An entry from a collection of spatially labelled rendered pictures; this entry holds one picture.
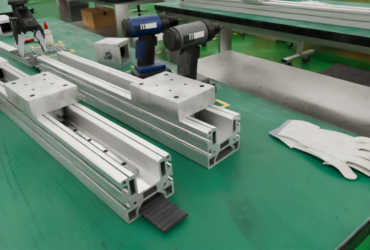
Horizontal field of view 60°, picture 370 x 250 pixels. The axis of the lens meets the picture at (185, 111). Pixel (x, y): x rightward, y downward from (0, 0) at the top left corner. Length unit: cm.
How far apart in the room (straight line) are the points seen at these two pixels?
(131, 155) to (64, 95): 25
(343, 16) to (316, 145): 125
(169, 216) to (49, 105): 37
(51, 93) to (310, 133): 57
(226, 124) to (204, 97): 7
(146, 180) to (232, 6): 191
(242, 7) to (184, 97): 169
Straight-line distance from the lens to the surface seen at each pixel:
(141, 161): 56
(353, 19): 185
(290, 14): 203
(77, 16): 625
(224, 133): 66
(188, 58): 84
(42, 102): 74
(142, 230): 53
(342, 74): 351
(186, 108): 63
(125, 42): 127
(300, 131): 74
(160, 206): 55
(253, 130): 76
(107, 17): 510
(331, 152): 69
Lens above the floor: 116
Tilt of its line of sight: 26 degrees down
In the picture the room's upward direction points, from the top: 3 degrees counter-clockwise
